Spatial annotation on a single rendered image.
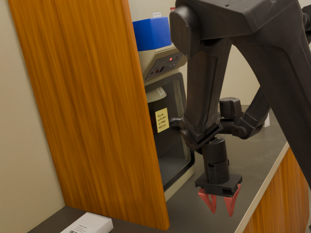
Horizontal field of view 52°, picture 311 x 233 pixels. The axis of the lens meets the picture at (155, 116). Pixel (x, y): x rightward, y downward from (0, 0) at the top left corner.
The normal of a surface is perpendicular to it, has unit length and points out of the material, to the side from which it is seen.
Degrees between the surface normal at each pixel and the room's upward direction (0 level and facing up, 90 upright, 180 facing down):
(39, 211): 90
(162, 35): 90
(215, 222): 0
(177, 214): 0
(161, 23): 90
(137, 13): 90
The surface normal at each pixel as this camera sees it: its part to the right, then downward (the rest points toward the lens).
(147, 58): -0.54, 0.32
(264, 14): 0.35, 0.16
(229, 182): -0.18, -0.95
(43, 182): 0.82, 0.01
